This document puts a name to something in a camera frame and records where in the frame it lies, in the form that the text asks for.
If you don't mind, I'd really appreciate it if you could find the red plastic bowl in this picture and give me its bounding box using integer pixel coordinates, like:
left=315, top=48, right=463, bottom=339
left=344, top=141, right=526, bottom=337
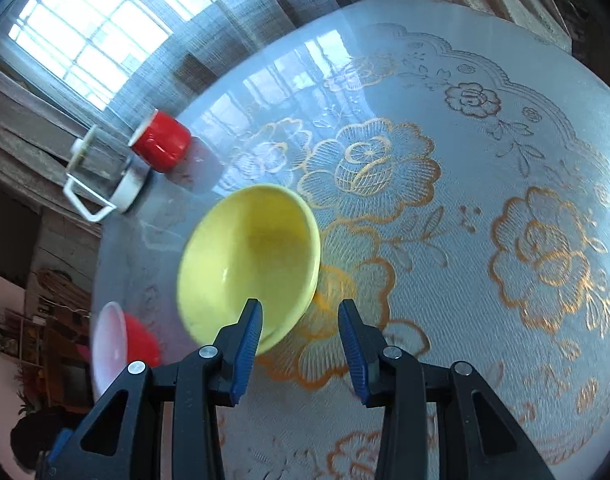
left=90, top=301, right=161, bottom=400

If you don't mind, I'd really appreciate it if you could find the yellow bowl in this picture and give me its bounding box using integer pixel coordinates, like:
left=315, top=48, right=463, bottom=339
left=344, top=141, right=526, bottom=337
left=176, top=184, right=321, bottom=354

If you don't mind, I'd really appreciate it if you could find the lace tablecloth with clear cover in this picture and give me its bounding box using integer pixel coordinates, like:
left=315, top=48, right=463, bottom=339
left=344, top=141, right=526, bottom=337
left=92, top=0, right=610, bottom=479

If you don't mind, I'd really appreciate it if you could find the white glass electric kettle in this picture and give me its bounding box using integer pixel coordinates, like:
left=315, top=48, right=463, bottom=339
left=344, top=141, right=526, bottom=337
left=63, top=125, right=150, bottom=223

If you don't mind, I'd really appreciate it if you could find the red mug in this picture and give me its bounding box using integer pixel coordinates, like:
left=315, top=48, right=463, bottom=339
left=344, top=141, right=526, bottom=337
left=128, top=110, right=191, bottom=174

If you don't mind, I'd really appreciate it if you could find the sheer window curtain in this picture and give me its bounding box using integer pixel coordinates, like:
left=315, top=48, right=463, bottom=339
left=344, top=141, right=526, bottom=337
left=102, top=0, right=360, bottom=132

